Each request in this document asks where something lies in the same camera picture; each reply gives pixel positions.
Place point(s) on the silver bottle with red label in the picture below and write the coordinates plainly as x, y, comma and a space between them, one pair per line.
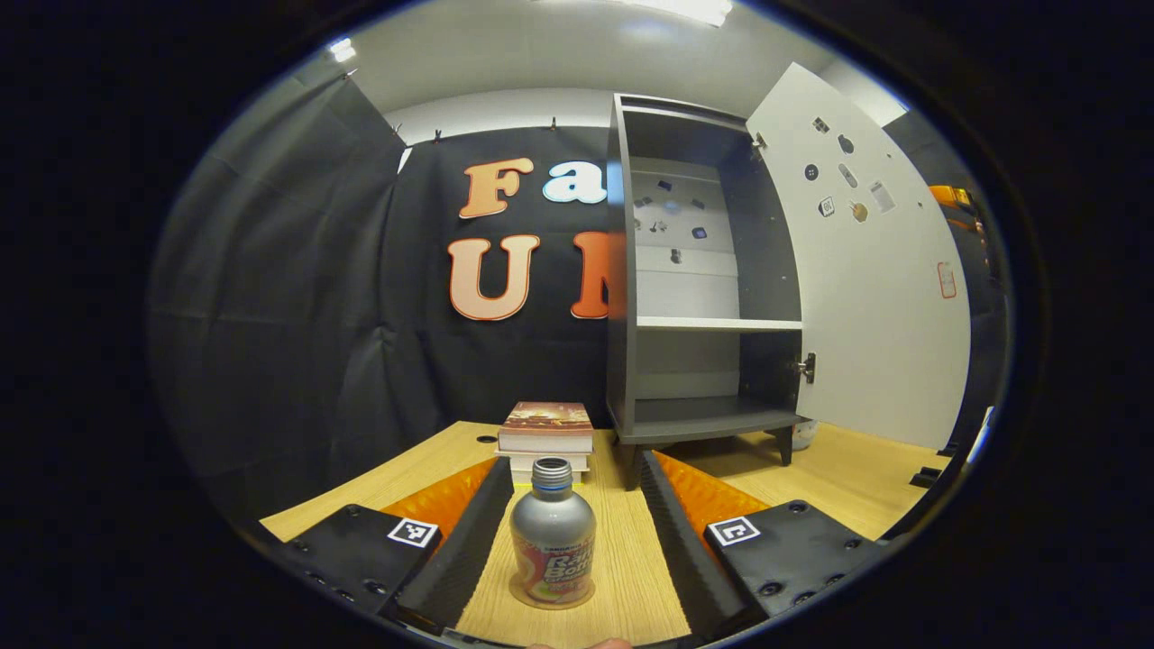
552, 532

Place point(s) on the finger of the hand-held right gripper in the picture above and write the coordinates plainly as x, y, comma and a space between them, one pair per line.
965, 225
948, 196

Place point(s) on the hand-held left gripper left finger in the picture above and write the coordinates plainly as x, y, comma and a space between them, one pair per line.
460, 559

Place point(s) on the white cabinet shelf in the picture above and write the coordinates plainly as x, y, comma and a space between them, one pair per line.
712, 323

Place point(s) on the small black block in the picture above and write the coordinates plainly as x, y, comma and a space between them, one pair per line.
927, 478

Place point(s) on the beige cabinet door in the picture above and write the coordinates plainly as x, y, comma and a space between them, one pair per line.
883, 315

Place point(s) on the large ceiling light panel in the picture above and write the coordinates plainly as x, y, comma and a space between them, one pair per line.
685, 9

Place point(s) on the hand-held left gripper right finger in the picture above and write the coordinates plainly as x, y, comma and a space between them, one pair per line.
685, 563

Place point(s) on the white lidded bowl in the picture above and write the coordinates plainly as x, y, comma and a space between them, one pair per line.
805, 435

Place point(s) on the small ceiling light panel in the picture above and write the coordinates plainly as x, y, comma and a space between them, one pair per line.
343, 50

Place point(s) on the red-brown cover book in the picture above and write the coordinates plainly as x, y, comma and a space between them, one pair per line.
547, 419

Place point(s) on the white book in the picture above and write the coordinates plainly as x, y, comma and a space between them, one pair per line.
518, 461

